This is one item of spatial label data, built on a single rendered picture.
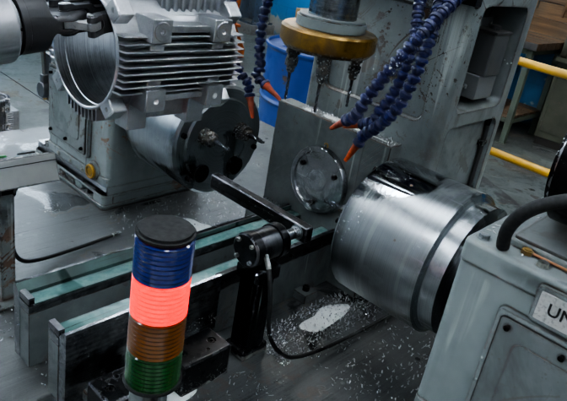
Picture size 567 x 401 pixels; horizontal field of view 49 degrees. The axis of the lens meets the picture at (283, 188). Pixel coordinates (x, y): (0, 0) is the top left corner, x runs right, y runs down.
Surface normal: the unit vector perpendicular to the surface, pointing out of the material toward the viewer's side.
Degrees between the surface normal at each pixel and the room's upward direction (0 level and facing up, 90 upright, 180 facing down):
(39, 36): 104
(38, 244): 0
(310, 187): 90
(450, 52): 90
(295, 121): 90
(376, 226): 66
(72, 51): 70
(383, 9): 90
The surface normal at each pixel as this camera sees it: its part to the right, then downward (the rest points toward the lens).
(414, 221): -0.39, -0.48
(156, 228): 0.16, -0.90
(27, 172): 0.72, 0.00
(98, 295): 0.71, 0.39
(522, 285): -0.69, 0.19
